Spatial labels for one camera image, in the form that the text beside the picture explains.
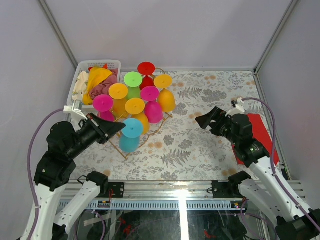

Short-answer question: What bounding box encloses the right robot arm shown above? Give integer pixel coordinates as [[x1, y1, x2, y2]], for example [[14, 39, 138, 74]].
[[195, 107, 320, 240]]

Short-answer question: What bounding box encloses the gold wire glass rack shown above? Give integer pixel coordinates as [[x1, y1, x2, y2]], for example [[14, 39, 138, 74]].
[[110, 67, 173, 159]]

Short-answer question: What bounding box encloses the floral tablecloth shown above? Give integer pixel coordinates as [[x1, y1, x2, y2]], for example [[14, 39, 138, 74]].
[[58, 70, 288, 181]]

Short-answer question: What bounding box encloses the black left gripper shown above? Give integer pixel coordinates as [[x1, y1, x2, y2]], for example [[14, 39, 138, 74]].
[[68, 112, 128, 159]]

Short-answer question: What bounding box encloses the aluminium mounting rail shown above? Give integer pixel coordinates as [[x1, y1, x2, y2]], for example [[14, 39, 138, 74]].
[[44, 179, 307, 211]]

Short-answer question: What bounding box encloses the front left magenta wine glass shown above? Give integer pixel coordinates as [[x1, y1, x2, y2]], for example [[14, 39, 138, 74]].
[[93, 94, 115, 122]]

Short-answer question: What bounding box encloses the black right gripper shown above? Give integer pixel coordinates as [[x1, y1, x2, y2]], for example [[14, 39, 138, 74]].
[[195, 107, 239, 146]]

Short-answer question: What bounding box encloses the red wine glass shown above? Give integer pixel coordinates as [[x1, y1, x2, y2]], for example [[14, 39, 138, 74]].
[[137, 61, 156, 90]]

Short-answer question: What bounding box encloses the blue wine glass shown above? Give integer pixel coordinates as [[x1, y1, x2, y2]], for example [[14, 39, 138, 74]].
[[119, 118, 144, 153]]

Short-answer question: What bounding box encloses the green wine glass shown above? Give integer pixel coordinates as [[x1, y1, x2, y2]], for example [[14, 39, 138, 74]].
[[124, 71, 143, 100]]

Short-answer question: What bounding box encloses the cream floral cloth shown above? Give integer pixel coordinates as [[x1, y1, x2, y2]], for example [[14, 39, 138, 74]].
[[72, 71, 89, 101]]

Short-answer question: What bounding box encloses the dusty pink cloth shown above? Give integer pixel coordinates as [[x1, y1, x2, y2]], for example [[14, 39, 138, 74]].
[[89, 68, 119, 100]]

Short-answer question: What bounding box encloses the yellow cloth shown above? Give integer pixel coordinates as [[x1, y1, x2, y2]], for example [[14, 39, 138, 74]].
[[82, 66, 113, 106]]

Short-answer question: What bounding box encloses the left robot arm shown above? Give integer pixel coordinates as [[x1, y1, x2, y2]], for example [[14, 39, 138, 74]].
[[21, 113, 126, 240]]

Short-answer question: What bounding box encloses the magenta wine glass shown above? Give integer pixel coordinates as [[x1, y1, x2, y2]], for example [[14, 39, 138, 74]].
[[140, 86, 163, 124], [93, 94, 115, 122]]

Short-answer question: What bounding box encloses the white plastic laundry basket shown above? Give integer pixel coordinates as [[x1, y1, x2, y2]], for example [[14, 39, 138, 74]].
[[66, 59, 122, 106]]

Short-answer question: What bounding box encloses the right magenta wine glass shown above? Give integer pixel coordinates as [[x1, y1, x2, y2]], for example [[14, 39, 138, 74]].
[[140, 86, 163, 124]]

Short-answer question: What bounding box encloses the orange wine glass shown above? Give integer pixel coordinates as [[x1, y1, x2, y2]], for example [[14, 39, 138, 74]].
[[108, 83, 129, 119], [154, 74, 176, 113], [125, 98, 150, 135]]

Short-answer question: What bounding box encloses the red folded cloth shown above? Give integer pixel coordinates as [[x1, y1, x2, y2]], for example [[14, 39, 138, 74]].
[[232, 113, 280, 166]]

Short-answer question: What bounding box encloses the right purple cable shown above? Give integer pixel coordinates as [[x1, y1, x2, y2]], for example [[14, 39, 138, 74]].
[[241, 97, 320, 227]]

